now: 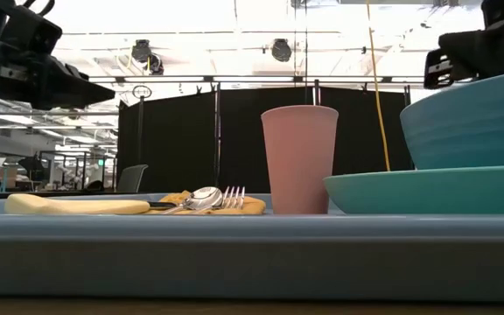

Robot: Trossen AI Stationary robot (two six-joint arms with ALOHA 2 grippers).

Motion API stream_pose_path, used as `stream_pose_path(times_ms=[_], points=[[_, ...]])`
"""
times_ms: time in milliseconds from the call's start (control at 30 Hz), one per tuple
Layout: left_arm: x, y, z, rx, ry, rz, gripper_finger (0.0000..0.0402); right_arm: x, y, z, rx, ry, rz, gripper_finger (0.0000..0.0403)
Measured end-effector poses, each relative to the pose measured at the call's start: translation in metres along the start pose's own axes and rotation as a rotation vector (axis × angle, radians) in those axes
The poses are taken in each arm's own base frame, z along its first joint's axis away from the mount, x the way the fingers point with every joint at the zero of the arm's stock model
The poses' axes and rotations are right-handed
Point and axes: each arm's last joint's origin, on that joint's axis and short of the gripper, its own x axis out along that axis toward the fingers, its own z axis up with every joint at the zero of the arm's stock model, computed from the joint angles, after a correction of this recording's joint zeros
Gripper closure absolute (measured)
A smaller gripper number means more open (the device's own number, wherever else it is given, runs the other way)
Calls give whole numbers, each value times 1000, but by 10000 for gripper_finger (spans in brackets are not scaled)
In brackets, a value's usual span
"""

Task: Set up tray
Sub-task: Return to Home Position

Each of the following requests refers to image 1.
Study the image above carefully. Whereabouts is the blue plastic tray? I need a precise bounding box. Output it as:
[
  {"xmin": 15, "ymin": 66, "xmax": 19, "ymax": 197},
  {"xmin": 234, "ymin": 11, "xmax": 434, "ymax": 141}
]
[{"xmin": 0, "ymin": 192, "xmax": 504, "ymax": 303}]

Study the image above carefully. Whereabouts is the blue bowl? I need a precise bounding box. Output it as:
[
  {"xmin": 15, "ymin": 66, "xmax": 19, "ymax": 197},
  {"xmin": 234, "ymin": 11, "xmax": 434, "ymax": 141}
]
[{"xmin": 399, "ymin": 68, "xmax": 504, "ymax": 171}]

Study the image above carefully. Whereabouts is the black round ceiling fixture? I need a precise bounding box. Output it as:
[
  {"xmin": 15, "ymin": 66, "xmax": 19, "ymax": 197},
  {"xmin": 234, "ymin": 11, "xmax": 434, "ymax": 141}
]
[
  {"xmin": 271, "ymin": 38, "xmax": 293, "ymax": 63},
  {"xmin": 130, "ymin": 38, "xmax": 165, "ymax": 76}
]

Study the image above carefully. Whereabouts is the pink ribbed cup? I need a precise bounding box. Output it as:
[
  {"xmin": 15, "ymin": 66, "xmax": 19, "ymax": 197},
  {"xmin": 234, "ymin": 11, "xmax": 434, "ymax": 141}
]
[{"xmin": 260, "ymin": 104, "xmax": 340, "ymax": 215}]

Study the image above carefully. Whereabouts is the knife with cream handle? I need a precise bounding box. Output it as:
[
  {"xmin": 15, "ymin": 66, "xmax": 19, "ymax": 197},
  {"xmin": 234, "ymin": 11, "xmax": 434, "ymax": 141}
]
[{"xmin": 3, "ymin": 192, "xmax": 179, "ymax": 216}]

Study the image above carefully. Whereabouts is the office chair grey frame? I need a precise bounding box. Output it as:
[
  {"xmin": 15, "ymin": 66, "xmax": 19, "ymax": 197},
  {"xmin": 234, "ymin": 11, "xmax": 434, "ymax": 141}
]
[{"xmin": 115, "ymin": 164, "xmax": 150, "ymax": 193}]

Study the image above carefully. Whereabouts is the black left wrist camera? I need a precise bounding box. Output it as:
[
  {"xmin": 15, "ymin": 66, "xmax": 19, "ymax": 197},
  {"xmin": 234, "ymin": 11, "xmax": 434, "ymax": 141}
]
[{"xmin": 0, "ymin": 4, "xmax": 64, "ymax": 56}]

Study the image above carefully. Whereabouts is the thin metal pole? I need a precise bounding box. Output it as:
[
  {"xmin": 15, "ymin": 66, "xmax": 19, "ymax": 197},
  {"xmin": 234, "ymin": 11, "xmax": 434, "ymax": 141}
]
[{"xmin": 311, "ymin": 78, "xmax": 322, "ymax": 109}]

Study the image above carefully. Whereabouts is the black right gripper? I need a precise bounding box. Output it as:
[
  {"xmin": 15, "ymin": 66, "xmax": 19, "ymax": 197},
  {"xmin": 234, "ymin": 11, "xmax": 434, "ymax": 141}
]
[{"xmin": 423, "ymin": 12, "xmax": 504, "ymax": 91}]

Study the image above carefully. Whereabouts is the yellow cable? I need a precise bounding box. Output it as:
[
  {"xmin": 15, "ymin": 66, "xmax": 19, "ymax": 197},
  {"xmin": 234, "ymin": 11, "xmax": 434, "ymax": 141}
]
[{"xmin": 365, "ymin": 0, "xmax": 392, "ymax": 172}]

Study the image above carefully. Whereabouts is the black curtain partition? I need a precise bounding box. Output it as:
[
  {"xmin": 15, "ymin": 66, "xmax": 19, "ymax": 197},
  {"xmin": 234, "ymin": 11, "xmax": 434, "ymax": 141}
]
[{"xmin": 115, "ymin": 82, "xmax": 414, "ymax": 194}]

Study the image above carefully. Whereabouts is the spoon with orange handle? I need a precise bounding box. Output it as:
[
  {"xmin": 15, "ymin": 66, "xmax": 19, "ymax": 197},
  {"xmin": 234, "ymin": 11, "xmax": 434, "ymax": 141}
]
[{"xmin": 160, "ymin": 185, "xmax": 224, "ymax": 216}]

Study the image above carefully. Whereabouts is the black ring stand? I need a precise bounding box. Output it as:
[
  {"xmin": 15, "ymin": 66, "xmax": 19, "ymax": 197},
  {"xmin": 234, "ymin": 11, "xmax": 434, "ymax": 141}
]
[{"xmin": 131, "ymin": 84, "xmax": 152, "ymax": 165}]

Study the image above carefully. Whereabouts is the teal plate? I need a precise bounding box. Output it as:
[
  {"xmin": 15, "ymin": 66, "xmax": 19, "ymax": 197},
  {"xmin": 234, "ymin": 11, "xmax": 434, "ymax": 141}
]
[{"xmin": 323, "ymin": 164, "xmax": 504, "ymax": 215}]

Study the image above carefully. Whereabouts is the yellow cloth napkin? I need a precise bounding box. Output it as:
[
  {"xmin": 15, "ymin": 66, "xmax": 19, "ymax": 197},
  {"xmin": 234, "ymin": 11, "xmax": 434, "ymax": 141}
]
[{"xmin": 144, "ymin": 189, "xmax": 267, "ymax": 216}]

